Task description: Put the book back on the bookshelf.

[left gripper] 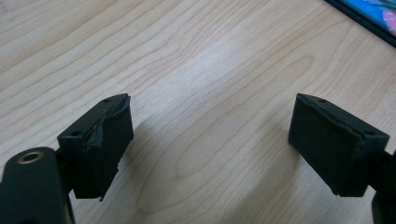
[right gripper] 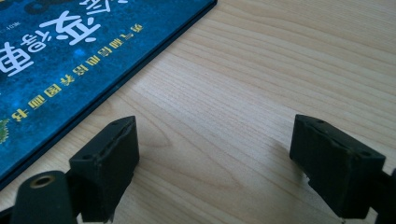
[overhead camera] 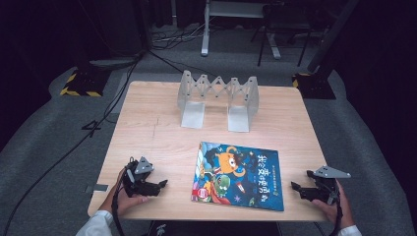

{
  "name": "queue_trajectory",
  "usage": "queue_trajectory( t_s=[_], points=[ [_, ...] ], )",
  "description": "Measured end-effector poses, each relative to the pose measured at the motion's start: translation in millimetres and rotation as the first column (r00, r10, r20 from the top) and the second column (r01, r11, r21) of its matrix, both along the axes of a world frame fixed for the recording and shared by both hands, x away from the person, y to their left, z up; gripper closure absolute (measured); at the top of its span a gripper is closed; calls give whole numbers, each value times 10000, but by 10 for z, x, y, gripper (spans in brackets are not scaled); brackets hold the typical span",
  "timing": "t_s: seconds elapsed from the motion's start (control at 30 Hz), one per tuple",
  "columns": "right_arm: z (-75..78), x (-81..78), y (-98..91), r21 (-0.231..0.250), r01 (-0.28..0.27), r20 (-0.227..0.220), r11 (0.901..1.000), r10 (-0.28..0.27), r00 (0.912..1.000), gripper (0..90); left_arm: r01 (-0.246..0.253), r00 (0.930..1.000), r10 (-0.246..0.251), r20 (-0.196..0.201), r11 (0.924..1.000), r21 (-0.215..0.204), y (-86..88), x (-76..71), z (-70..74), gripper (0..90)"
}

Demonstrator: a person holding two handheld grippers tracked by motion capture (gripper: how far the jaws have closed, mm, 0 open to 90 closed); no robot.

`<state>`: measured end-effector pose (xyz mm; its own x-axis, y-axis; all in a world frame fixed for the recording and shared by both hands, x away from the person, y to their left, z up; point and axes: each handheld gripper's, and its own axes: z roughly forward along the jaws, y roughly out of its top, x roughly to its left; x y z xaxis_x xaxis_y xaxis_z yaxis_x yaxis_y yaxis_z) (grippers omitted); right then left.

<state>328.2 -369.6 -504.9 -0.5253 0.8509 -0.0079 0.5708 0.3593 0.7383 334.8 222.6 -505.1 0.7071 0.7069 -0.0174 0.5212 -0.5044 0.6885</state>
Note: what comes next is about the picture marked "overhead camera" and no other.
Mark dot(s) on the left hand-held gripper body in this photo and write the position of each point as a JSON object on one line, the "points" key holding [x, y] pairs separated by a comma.
{"points": [[139, 183]]}

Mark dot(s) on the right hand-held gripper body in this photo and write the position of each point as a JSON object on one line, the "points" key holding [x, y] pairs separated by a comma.
{"points": [[327, 188]]}

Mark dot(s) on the blue cartoon picture book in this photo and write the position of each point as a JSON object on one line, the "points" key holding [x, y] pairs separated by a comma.
{"points": [[239, 183]]}

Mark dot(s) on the translucent expandable book stand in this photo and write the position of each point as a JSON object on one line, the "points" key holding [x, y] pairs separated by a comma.
{"points": [[193, 113]]}

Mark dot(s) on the person's left hand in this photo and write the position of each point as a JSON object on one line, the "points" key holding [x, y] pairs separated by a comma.
{"points": [[124, 204]]}

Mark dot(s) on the person's right hand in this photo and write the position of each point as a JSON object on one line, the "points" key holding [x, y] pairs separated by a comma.
{"points": [[337, 213]]}

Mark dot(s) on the grey tape strip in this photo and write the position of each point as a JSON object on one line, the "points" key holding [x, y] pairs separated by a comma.
{"points": [[100, 188]]}

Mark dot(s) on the person's dark trousers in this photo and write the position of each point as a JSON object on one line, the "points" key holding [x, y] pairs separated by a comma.
{"points": [[213, 229]]}

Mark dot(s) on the yellow-black striped stand base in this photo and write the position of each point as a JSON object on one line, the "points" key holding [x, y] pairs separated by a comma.
{"points": [[86, 83], [314, 87]]}

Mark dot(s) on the grey flat stand base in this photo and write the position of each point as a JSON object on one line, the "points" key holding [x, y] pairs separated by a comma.
{"points": [[111, 62]]}

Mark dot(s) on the slanted black stand pole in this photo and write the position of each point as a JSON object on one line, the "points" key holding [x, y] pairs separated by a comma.
{"points": [[331, 36]]}

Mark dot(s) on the black chair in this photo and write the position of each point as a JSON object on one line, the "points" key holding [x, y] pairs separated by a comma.
{"points": [[285, 23]]}

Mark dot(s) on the white desk frame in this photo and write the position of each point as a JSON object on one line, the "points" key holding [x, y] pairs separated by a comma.
{"points": [[205, 32]]}

